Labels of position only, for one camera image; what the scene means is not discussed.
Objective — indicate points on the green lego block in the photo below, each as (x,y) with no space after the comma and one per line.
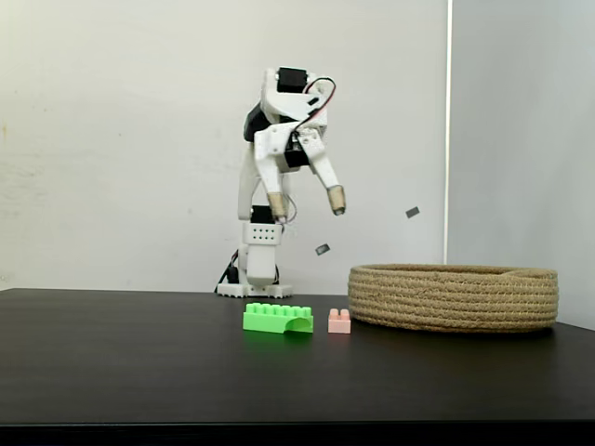
(269,319)

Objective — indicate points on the pink lego block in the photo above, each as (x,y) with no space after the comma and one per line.
(339,323)

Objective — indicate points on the grey tape piece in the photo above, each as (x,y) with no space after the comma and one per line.
(413,212)
(322,249)

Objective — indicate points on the white vertical wall strip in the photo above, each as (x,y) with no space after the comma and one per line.
(448,139)

